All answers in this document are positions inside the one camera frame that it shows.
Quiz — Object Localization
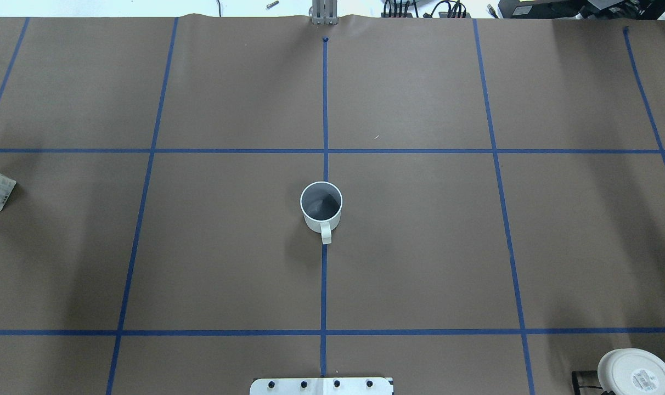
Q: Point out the white mug with handle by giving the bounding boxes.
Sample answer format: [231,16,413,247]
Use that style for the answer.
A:
[299,182,343,245]

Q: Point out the aluminium frame post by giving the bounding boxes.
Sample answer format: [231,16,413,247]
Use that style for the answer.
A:
[309,0,339,25]

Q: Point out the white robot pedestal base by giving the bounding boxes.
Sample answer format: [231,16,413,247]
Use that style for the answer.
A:
[249,377,395,394]

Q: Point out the black wire cup rack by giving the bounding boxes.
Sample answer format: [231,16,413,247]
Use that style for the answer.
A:
[571,370,612,395]

